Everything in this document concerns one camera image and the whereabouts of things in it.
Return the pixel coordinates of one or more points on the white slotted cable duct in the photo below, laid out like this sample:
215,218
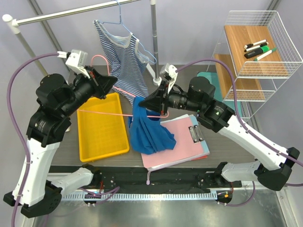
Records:
82,196

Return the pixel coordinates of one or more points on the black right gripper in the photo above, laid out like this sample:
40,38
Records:
158,101

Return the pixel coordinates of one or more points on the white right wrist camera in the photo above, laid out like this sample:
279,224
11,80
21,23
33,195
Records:
168,71

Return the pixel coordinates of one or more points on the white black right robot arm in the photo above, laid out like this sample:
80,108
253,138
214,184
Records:
273,165

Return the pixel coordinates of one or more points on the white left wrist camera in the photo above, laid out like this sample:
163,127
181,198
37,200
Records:
75,60

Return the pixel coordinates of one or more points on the pink clipboard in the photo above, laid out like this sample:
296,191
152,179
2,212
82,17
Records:
180,146

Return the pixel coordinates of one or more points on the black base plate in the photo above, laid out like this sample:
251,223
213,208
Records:
137,180

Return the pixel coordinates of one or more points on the upper wooden shelf board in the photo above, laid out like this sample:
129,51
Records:
270,66

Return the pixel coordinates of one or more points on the green white pen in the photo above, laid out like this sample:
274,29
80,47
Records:
265,54

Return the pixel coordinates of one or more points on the black white marker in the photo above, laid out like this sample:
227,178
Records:
253,44
258,46

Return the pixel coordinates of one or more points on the green highlighter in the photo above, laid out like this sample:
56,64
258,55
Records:
256,52

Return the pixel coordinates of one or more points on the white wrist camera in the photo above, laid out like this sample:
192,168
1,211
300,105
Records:
168,71
75,60

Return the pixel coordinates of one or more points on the light blue clipboard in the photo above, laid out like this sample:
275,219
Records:
203,143

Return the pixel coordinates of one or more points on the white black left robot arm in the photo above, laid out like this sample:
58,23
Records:
58,100

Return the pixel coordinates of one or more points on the silver white clothes rack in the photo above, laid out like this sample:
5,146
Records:
72,32

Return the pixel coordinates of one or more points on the blue white striped tank top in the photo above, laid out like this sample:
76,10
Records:
126,61

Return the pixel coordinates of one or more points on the white wire shelf rack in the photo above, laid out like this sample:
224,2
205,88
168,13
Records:
253,92

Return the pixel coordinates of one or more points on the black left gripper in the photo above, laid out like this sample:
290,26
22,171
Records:
101,84

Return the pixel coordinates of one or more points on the yellow plastic tray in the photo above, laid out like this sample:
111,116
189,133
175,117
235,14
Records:
101,129

